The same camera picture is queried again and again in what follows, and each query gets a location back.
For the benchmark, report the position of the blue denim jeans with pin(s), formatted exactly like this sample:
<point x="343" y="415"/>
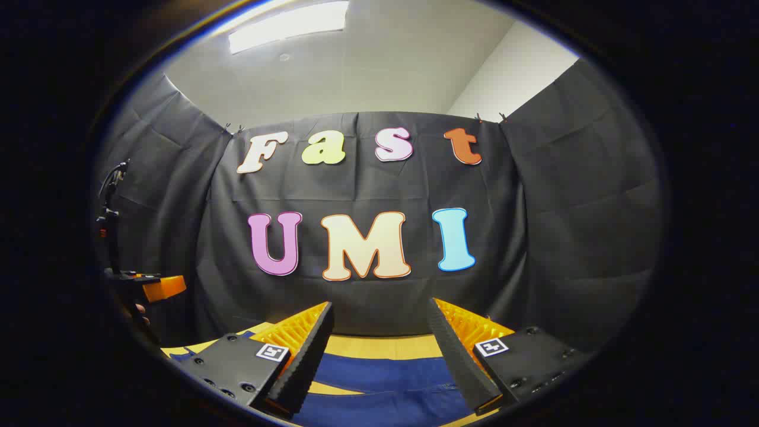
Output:
<point x="385" y="379"/>

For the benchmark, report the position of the rectangular ceiling light panel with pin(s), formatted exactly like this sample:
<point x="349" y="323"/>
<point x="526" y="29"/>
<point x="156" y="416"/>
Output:
<point x="290" y="24"/>

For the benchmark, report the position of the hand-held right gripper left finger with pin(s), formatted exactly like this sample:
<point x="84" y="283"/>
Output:
<point x="308" y="356"/>

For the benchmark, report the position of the black backdrop cloth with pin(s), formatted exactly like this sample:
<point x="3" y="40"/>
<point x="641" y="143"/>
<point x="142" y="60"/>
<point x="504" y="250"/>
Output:
<point x="367" y="190"/>

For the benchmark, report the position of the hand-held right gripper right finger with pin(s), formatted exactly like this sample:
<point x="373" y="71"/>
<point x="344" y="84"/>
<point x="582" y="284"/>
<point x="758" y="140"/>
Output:
<point x="459" y="362"/>

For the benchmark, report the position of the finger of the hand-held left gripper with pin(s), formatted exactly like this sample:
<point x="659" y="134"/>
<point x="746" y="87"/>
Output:
<point x="163" y="287"/>

